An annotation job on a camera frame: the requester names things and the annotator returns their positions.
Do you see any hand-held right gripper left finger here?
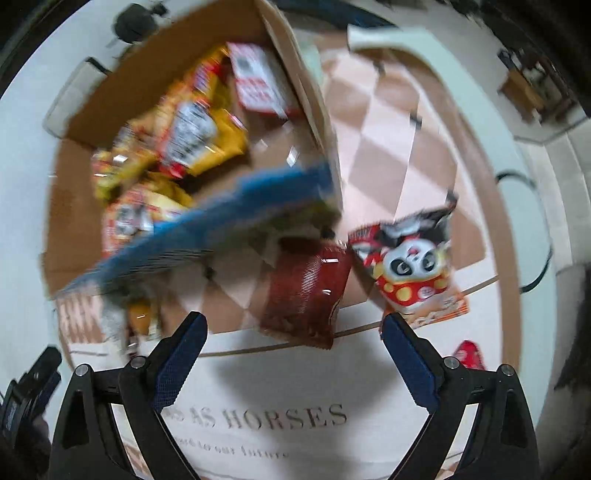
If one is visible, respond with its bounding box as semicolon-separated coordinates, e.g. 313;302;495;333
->
49;311;209;480

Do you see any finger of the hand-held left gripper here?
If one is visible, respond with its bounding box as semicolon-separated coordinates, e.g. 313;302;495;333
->
16;346;64;417

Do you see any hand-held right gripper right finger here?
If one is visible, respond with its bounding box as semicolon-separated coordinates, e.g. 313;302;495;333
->
380;311;542;480

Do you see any dark red snack packet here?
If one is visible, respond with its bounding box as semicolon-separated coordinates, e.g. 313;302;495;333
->
260;240;354;350

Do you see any orange panda snack packet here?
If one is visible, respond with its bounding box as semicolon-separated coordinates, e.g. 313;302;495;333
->
100;177;195;257
346;205;470;330

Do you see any printed cardboard box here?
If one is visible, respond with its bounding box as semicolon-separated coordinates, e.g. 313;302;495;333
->
41;0;346;302

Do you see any large yellow red chips bag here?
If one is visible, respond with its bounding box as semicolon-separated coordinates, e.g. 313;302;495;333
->
133;45;250;179

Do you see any red white snack packet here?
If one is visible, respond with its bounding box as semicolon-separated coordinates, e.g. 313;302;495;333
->
226;41;302;119

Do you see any small shiny red packet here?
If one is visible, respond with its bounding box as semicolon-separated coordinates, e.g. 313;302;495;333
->
451;340;487;371

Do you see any small wrapped orange bun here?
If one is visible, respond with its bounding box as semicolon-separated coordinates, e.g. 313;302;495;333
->
124;298;163;343

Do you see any diamond pattern tablecloth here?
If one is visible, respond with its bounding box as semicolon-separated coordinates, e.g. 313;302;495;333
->
53;46;509;480

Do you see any small wooden stool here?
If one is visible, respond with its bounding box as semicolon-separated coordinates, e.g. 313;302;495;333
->
501;69;548;123

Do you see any black barbell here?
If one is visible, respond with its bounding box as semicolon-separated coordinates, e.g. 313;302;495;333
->
113;2;160;45

